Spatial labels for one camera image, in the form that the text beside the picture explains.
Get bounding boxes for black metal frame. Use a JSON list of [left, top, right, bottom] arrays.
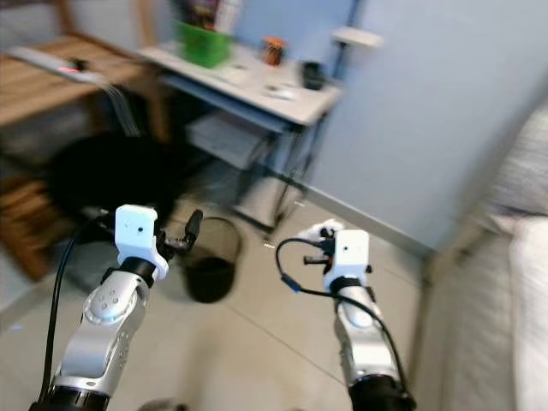
[[337, 0, 367, 82]]

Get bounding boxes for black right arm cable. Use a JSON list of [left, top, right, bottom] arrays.
[[276, 236, 410, 399]]

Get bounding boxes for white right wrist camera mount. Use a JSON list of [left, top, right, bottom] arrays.
[[322, 229, 371, 294]]

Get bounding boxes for black cloth bundle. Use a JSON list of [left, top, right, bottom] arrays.
[[47, 128, 182, 247]]

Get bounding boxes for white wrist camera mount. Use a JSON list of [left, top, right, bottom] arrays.
[[322, 229, 371, 294], [114, 203, 170, 282]]

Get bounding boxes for white paper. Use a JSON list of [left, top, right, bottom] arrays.
[[295, 218, 344, 245]]

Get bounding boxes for white power strip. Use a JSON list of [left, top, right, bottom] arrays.
[[15, 45, 114, 86]]

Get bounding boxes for grey floral patterned pillow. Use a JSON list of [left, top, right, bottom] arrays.
[[475, 103, 548, 219]]

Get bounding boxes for black handheld controller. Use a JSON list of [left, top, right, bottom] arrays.
[[301, 60, 329, 91]]

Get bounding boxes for small white wooden shelf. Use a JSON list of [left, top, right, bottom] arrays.
[[331, 26, 385, 51]]

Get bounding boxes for green plastic basket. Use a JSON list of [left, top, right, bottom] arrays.
[[176, 19, 233, 69]]

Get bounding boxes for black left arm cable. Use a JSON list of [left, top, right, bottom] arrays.
[[36, 212, 121, 405]]

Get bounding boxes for white charger cable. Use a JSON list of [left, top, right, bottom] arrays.
[[107, 81, 142, 138]]

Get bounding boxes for black mesh trash bin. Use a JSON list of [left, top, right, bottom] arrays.
[[181, 216, 243, 305]]

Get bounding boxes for white desk with black legs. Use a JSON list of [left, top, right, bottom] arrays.
[[135, 39, 345, 230]]

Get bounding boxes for wooden slatted rack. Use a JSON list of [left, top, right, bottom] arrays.
[[0, 0, 165, 282]]

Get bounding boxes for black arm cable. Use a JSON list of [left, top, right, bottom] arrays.
[[276, 236, 410, 399], [36, 212, 121, 405]]

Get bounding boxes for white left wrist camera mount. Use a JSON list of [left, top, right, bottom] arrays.
[[114, 203, 170, 282]]

